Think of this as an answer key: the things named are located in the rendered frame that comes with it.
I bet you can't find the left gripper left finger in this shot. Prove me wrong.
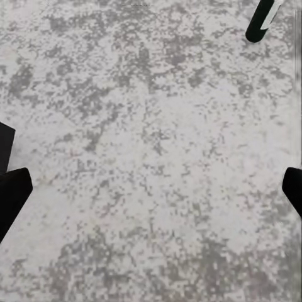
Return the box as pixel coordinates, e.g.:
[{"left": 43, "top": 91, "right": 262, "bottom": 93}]
[{"left": 0, "top": 167, "right": 33, "bottom": 243}]

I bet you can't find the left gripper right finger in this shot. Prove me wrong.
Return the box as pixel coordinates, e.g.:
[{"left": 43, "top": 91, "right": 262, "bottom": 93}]
[{"left": 282, "top": 167, "right": 302, "bottom": 217}]

